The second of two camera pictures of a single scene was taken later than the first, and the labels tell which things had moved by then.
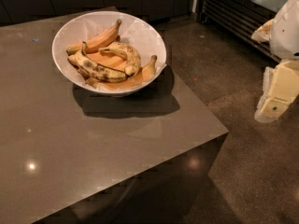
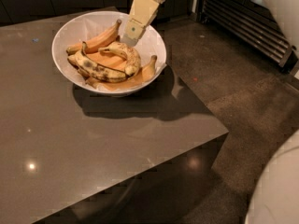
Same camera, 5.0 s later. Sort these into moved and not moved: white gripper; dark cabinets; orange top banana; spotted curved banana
Moved: white gripper
Not moved: orange top banana; dark cabinets; spotted curved banana
